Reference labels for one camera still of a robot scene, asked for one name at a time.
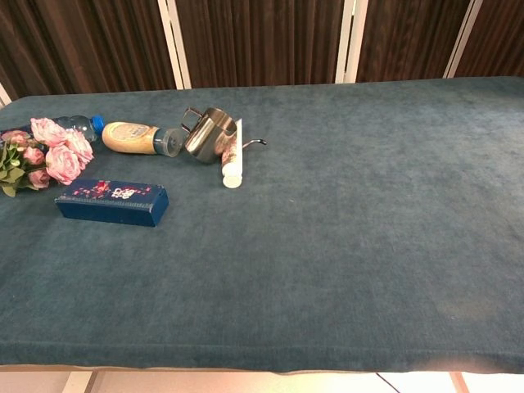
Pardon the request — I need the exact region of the brown slatted partition panel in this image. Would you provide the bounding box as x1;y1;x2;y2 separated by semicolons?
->
454;0;524;79
174;0;346;89
355;0;472;84
0;0;178;102

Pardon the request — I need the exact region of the beige sauce bottle grey cap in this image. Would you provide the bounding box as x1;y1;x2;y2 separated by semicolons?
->
101;120;184;157

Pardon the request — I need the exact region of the pink artificial rose bouquet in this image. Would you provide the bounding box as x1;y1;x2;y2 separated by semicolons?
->
0;117;95;198

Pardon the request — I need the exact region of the white floral toothpaste tube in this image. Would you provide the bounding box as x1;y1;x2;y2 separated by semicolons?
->
220;118;246;189

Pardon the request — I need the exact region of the blue rectangular box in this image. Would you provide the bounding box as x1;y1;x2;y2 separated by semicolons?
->
54;178;169;228

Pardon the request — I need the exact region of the blue velvet tablecloth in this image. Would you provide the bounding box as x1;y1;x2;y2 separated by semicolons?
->
0;76;524;374

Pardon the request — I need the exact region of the thin black floor cable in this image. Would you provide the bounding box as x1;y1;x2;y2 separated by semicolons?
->
373;372;400;393

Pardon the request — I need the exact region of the clear blue-capped water bottle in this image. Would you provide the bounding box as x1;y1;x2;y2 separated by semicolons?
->
0;114;106;143

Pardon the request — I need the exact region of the steel gooseneck pitcher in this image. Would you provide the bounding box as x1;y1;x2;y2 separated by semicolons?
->
179;106;269;165

